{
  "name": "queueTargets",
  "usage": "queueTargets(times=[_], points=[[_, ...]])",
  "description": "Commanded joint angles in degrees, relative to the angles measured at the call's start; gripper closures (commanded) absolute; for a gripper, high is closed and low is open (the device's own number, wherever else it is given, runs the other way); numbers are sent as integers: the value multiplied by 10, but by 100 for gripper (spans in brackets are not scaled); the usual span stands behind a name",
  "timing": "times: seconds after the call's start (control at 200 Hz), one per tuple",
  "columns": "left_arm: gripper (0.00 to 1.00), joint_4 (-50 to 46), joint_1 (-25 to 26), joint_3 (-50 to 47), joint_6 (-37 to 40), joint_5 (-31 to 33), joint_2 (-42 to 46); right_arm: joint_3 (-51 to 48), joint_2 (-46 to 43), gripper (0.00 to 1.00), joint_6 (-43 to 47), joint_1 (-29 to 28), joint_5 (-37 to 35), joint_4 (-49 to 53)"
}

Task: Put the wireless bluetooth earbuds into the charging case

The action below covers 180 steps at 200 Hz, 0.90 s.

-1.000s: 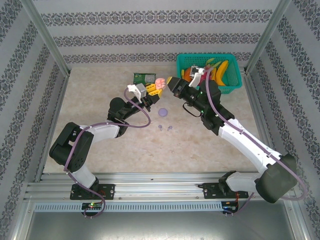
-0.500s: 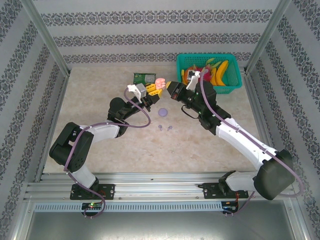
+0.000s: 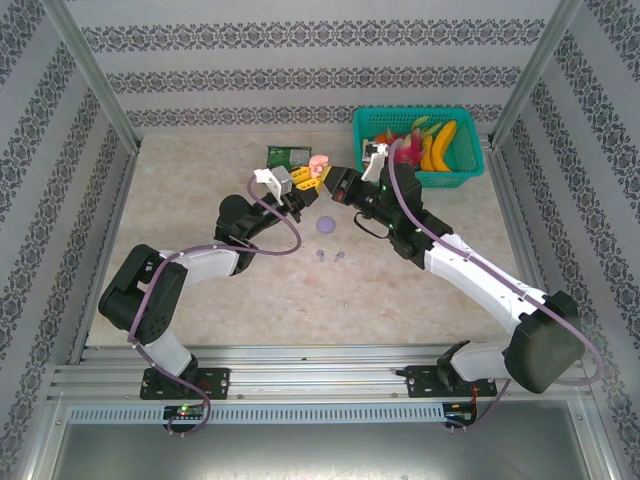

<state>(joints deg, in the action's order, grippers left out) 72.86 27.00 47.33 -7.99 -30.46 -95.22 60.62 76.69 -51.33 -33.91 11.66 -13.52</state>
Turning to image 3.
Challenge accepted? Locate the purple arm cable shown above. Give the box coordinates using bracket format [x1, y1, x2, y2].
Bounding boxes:
[127, 177, 303, 439]
[387, 139, 604, 435]

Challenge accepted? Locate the aluminium frame post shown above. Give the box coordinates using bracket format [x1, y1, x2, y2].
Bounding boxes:
[487, 0, 585, 149]
[42, 0, 142, 154]

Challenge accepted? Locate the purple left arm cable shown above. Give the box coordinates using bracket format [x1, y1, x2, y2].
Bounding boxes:
[127, 177, 303, 439]

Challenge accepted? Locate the aluminium side rail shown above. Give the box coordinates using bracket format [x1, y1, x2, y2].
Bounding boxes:
[67, 144, 144, 365]
[479, 134, 574, 361]

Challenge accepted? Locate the small yellow banana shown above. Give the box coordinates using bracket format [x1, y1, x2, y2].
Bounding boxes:
[418, 135, 435, 172]

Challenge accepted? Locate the pink dragon fruit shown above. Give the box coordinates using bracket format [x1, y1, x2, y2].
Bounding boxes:
[387, 125, 427, 170]

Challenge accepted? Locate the teal plastic basket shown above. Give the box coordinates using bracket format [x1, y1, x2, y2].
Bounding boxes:
[352, 107, 485, 190]

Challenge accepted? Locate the green snack bag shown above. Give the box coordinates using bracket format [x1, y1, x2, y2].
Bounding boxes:
[266, 144, 314, 170]

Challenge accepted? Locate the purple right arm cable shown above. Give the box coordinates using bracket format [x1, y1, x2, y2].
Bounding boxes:
[387, 139, 604, 435]

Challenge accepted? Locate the large yellow banana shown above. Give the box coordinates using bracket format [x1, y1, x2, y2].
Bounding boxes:
[430, 119, 459, 174]

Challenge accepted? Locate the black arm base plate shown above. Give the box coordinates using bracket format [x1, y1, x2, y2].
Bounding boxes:
[404, 364, 501, 399]
[139, 367, 231, 401]

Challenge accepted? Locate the grey metal panel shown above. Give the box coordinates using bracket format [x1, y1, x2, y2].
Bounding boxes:
[47, 422, 609, 480]

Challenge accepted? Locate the slotted grey cable duct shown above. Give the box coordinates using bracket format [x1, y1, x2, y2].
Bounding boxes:
[67, 403, 446, 425]

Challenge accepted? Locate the thin black cable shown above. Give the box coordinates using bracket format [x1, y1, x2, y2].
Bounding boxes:
[353, 212, 397, 240]

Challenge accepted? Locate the small circuit board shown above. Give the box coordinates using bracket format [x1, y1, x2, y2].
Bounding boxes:
[447, 403, 479, 426]
[164, 404, 206, 419]

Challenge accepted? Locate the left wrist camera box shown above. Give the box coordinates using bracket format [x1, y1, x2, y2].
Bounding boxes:
[253, 167, 295, 197]

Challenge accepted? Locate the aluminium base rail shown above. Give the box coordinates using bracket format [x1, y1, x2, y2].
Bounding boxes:
[47, 343, 594, 401]

